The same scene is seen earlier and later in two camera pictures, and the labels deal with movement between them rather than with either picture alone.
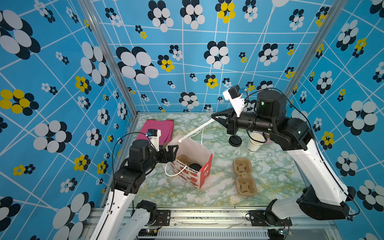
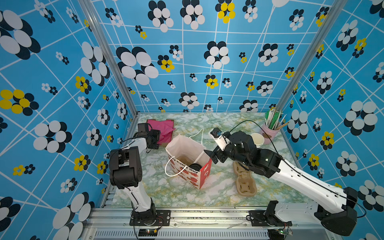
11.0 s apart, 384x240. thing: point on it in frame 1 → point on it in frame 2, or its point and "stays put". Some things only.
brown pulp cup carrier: x=246 y=184 stays put
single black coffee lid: x=195 y=166 stays put
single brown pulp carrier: x=185 y=159 stays put
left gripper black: x=165 y=158 → x=153 y=133
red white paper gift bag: x=193 y=162 stays put
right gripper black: x=232 y=123 → x=219 y=153
